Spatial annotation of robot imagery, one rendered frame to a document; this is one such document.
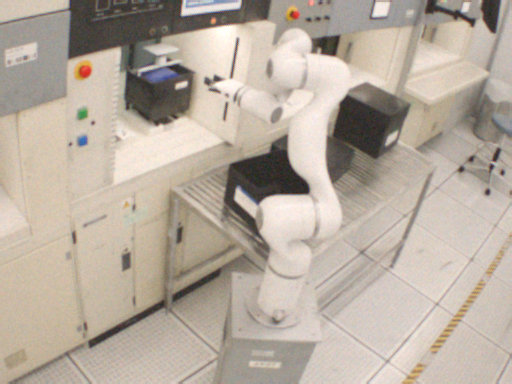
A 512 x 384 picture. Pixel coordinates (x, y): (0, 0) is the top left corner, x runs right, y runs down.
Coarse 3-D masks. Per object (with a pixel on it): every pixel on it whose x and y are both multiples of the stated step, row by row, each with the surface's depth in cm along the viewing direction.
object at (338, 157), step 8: (328, 136) 236; (272, 144) 221; (280, 144) 222; (328, 144) 229; (336, 144) 231; (344, 144) 232; (328, 152) 224; (336, 152) 225; (344, 152) 226; (352, 152) 228; (328, 160) 218; (336, 160) 219; (344, 160) 223; (328, 168) 213; (336, 168) 218; (344, 168) 228; (328, 176) 215; (336, 176) 223
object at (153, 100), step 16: (144, 48) 198; (160, 48) 200; (176, 48) 202; (160, 64) 202; (176, 64) 213; (128, 80) 205; (144, 80) 196; (176, 80) 203; (128, 96) 209; (144, 96) 201; (160, 96) 201; (176, 96) 208; (144, 112) 205; (160, 112) 206; (176, 112) 213
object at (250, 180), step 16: (240, 160) 193; (256, 160) 198; (272, 160) 205; (288, 160) 205; (240, 176) 186; (256, 176) 204; (272, 176) 211; (288, 176) 207; (224, 192) 196; (240, 192) 188; (256, 192) 181; (272, 192) 204; (288, 192) 206; (304, 192) 202; (240, 208) 191; (256, 208) 183; (256, 224) 186
